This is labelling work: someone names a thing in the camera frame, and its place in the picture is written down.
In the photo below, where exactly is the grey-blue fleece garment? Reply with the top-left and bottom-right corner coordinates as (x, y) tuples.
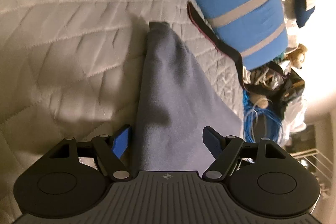
(130, 22), (242, 173)

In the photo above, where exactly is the pile of dark clutter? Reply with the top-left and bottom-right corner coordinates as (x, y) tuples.
(241, 57), (305, 119)

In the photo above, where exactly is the metal drying rack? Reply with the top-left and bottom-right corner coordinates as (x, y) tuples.
(291, 148), (334, 200)

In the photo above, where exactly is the brown teddy bear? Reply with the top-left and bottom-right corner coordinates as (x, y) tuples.
(285, 44), (307, 69)

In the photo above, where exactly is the grey quilted bedspread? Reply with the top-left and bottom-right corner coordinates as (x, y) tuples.
(1, 0), (243, 223)

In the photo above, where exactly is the black belt with red edge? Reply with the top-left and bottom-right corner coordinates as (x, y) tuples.
(186, 1), (250, 93)

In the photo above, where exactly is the blue striped pillow right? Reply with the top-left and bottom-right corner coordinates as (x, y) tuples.
(195, 0), (288, 70)

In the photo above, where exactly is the blue cable bundle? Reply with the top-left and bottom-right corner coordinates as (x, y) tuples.
(241, 88), (284, 146)

